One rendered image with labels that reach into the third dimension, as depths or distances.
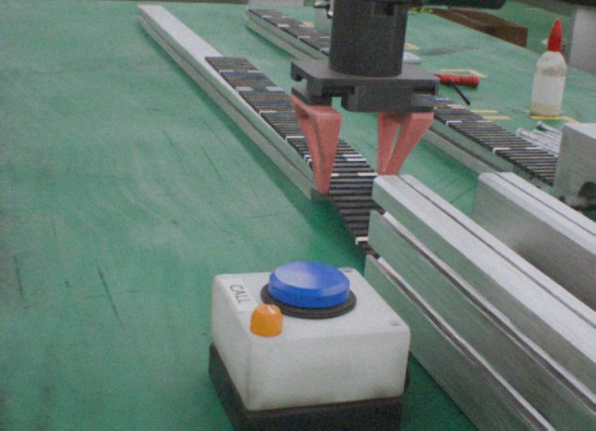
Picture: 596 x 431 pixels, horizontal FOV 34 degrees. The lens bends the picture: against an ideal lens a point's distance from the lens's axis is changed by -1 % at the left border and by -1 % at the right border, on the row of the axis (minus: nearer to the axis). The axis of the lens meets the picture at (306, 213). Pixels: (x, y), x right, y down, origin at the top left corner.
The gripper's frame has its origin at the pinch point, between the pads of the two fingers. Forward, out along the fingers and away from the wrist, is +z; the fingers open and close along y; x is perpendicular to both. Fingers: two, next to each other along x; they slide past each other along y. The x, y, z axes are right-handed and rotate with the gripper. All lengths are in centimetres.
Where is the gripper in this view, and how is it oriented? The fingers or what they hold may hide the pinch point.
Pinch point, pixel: (353, 181)
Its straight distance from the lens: 78.9
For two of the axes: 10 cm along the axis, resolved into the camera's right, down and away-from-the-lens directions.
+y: 9.5, -0.3, 3.2
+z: -0.8, 9.4, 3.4
